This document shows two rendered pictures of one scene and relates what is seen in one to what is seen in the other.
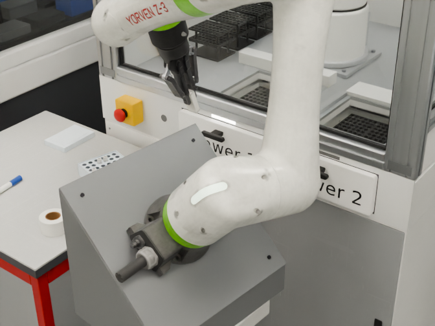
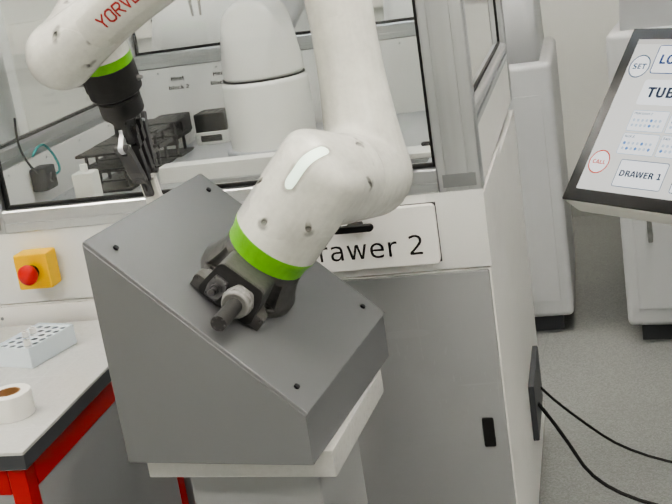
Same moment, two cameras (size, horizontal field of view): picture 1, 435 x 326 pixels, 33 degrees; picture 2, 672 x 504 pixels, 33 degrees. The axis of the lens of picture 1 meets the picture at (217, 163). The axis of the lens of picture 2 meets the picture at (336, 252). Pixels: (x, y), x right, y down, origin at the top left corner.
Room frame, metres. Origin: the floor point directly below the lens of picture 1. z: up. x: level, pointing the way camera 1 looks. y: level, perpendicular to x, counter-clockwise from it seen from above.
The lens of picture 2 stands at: (-0.25, 0.59, 1.43)
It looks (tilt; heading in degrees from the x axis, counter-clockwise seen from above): 16 degrees down; 336
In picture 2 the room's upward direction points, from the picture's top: 9 degrees counter-clockwise
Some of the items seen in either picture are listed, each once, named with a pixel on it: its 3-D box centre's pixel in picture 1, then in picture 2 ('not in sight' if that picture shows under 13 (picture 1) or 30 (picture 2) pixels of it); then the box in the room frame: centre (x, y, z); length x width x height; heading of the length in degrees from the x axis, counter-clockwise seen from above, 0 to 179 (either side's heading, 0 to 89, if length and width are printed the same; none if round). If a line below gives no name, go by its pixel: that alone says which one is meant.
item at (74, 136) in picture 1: (69, 138); not in sight; (2.00, 0.45, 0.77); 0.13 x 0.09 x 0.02; 143
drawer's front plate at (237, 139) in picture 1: (221, 141); not in sight; (1.78, -0.01, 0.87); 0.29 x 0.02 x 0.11; 52
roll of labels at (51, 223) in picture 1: (54, 222); (10, 403); (1.53, 0.41, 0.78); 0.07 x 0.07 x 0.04
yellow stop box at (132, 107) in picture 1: (128, 110); (36, 269); (1.97, 0.26, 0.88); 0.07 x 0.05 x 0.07; 52
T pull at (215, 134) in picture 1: (215, 134); not in sight; (1.76, 0.00, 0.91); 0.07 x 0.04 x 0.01; 52
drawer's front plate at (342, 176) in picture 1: (322, 177); (359, 239); (1.59, -0.26, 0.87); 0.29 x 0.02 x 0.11; 52
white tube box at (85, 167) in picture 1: (104, 168); (35, 344); (1.80, 0.32, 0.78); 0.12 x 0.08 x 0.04; 127
